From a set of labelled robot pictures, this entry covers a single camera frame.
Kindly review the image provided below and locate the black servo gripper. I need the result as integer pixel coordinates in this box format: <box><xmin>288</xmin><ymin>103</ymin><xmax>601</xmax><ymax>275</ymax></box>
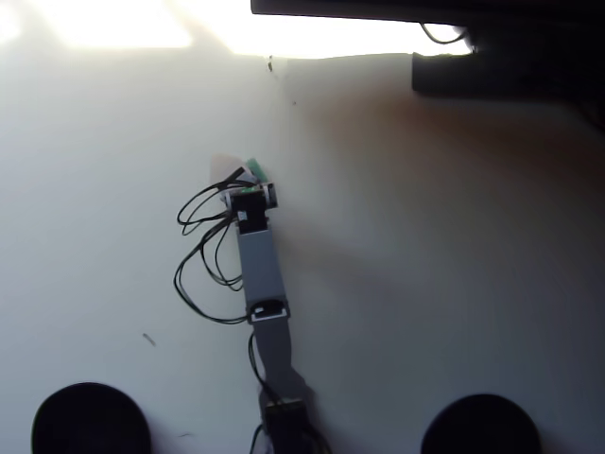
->
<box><xmin>208</xmin><ymin>153</ymin><xmax>281</xmax><ymax>236</ymax></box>

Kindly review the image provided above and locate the teal foam cube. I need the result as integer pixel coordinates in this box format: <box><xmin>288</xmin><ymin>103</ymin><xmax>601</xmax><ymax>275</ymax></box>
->
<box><xmin>243</xmin><ymin>157</ymin><xmax>268</xmax><ymax>184</ymax></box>

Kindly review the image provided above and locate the black rectangular box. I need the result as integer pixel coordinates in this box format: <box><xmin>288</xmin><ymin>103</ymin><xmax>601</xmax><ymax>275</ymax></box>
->
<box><xmin>410</xmin><ymin>50</ymin><xmax>605</xmax><ymax>98</ymax></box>

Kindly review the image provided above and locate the black round bowl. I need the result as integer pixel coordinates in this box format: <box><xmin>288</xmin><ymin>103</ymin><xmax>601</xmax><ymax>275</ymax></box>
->
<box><xmin>31</xmin><ymin>381</ymin><xmax>153</xmax><ymax>454</ymax></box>
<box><xmin>420</xmin><ymin>393</ymin><xmax>543</xmax><ymax>454</ymax></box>

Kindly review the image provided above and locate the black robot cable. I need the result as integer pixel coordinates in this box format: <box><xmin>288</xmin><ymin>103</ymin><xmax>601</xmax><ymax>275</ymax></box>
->
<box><xmin>176</xmin><ymin>166</ymin><xmax>248</xmax><ymax>237</ymax></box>
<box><xmin>173</xmin><ymin>225</ymin><xmax>250</xmax><ymax>325</ymax></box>

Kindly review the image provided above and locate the thin black background cable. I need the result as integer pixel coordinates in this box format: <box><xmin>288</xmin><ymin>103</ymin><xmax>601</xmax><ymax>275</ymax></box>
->
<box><xmin>420</xmin><ymin>21</ymin><xmax>470</xmax><ymax>46</ymax></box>

